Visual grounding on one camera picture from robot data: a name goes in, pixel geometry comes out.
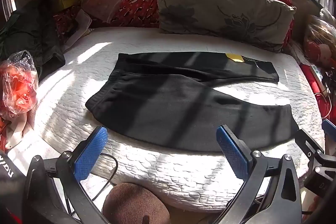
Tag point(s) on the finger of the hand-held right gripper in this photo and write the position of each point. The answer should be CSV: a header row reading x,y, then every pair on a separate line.
x,y
330,128
308,144

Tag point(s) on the crinkled clear plastic bag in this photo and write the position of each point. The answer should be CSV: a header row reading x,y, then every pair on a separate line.
x,y
320,26

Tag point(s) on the red cloth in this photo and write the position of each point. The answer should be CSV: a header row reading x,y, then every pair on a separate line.
x,y
311,85

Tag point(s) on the white quilted mattress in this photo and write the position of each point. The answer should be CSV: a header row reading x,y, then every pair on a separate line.
x,y
78,98

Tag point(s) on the red patterned pillow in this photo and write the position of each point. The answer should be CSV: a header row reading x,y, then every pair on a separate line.
x,y
136,6

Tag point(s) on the plastic bag with red contents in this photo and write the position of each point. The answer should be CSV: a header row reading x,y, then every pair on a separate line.
x,y
18,82

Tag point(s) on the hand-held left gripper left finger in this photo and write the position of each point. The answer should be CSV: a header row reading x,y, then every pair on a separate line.
x,y
90,153

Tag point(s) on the black pants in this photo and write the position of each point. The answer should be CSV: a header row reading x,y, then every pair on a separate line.
x,y
170,103

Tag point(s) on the dark green cloth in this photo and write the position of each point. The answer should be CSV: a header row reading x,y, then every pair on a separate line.
x,y
26,29

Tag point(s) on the grey floral pillow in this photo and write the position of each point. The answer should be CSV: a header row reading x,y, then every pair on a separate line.
x,y
210,3

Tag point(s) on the white paper sheet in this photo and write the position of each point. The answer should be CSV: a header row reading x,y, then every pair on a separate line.
x,y
78,27

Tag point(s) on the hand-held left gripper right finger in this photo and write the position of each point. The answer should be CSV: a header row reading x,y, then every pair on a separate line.
x,y
232,151

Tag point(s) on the black printed cloth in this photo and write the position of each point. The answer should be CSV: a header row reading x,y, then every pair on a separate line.
x,y
8,169

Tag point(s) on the yellow paper tag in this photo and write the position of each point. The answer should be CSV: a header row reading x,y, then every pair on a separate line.
x,y
235,57

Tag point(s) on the red and white plush toy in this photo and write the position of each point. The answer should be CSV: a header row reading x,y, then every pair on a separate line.
x,y
319,52

